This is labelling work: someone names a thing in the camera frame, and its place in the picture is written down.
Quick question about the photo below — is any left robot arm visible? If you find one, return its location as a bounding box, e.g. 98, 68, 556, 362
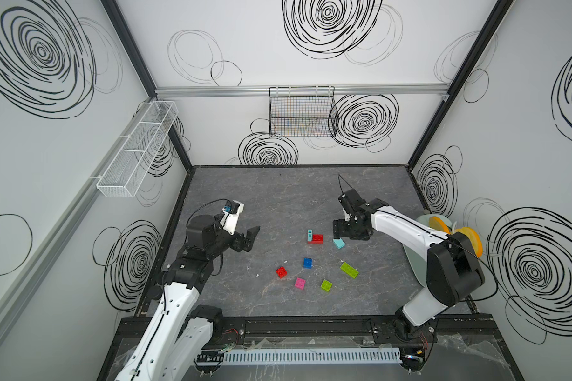
115, 210, 261, 380

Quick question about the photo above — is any small green lego brick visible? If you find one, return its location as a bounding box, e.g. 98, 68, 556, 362
320, 279, 333, 292

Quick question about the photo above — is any mint green toaster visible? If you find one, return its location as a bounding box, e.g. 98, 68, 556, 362
402, 213, 454, 287

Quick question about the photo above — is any white wire shelf basket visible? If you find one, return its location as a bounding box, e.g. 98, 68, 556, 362
96, 100, 178, 198

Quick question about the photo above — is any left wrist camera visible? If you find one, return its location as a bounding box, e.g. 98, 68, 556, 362
219, 200, 245, 235

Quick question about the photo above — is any red long lego brick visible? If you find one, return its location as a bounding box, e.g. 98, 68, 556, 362
308, 234, 324, 244

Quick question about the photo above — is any small red lego brick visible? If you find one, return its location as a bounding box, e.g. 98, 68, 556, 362
276, 267, 288, 279

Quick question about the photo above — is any pink square lego brick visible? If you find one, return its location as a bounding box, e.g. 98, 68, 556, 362
295, 278, 306, 290

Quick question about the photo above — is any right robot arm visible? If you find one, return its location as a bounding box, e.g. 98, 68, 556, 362
333, 189, 486, 341

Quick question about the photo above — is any black wire basket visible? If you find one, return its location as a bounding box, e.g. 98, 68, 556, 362
269, 86, 338, 137

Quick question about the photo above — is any grey slotted cable duct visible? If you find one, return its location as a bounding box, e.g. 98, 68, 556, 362
219, 348, 402, 366

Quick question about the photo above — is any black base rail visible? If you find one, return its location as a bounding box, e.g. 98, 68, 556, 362
116, 313, 499, 346

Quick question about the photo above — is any right toast slice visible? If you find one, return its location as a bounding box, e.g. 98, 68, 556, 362
455, 227, 483, 258

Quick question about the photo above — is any long green lego brick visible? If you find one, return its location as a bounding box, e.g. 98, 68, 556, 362
340, 262, 359, 279

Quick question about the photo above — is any toast slice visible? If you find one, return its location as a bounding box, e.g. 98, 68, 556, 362
428, 216, 451, 234
455, 227, 483, 258

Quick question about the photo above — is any left toast slice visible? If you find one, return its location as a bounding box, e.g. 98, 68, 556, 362
428, 216, 451, 234

